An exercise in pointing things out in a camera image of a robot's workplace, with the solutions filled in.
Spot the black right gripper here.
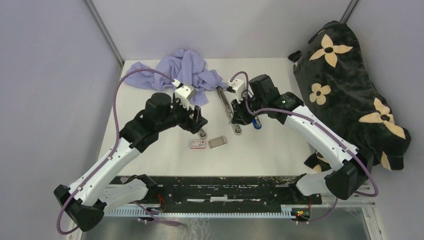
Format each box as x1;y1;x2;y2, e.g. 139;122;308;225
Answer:
231;92;267;126

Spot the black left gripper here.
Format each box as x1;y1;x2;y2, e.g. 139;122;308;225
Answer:
157;95;208;134

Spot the beige black stapler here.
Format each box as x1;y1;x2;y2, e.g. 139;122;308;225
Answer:
197;129;208;140
216;86;242;136

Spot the red white staple box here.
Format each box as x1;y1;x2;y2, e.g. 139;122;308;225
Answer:
189;140;206;149

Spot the blue stapler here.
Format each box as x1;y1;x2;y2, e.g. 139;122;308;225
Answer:
252;116;262;130

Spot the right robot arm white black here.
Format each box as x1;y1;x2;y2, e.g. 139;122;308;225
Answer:
227;74;374;204

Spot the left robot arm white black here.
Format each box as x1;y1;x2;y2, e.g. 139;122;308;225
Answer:
53;93;208;235

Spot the purple crumpled cloth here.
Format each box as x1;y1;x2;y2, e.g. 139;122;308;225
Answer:
124;48;227;107

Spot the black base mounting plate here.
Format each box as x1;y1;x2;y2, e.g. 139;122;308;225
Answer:
138;176;323;214

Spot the black floral plush pillow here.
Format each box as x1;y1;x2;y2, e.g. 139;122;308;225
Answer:
288;20;412;171

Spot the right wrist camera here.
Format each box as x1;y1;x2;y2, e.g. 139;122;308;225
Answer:
226;79;247;104

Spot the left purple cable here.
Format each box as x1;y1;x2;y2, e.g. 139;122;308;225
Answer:
56;67;183;235

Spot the purple cable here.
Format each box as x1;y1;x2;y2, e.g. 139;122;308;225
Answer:
229;71;379;225
56;67;183;235

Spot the aluminium rail frame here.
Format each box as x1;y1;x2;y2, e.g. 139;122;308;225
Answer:
66;184;377;240

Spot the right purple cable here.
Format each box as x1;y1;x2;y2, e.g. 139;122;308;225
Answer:
229;71;379;225

